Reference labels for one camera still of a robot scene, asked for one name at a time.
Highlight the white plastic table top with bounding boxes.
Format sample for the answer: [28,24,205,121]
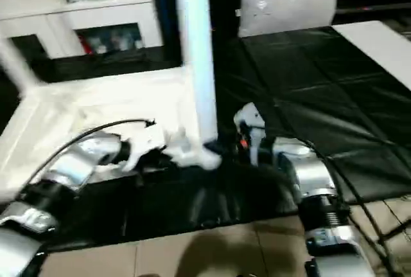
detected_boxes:
[0,66,223,204]

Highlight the black work mat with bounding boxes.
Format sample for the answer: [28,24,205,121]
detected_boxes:
[0,25,411,252]

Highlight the black furniture with yellow label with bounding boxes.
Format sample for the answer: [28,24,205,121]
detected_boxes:
[153,0,249,49]

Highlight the grey cushion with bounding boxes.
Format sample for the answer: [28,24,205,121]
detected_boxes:
[236,0,338,37]

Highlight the black stand leg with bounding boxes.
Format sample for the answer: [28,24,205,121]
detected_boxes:
[374,193,411,247]

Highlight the white flat panel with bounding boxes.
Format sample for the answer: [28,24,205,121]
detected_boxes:
[331,20,411,90]

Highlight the white glass-door cabinet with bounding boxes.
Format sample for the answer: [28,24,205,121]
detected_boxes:
[0,0,165,60]

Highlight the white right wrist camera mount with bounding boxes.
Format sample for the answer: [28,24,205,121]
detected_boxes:
[234,102,267,163]

